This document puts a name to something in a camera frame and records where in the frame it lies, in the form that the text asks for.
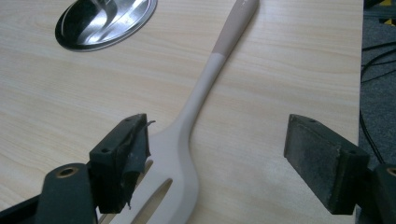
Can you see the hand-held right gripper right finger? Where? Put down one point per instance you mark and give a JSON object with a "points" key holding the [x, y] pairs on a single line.
{"points": [[323, 165]]}

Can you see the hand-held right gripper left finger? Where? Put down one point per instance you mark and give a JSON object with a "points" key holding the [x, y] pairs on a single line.
{"points": [[115, 169]]}

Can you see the beige slotted spatula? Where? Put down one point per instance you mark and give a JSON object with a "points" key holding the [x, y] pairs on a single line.
{"points": [[182, 155]]}

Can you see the round metal bowl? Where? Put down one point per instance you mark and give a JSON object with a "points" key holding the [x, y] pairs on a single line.
{"points": [[104, 23]]}

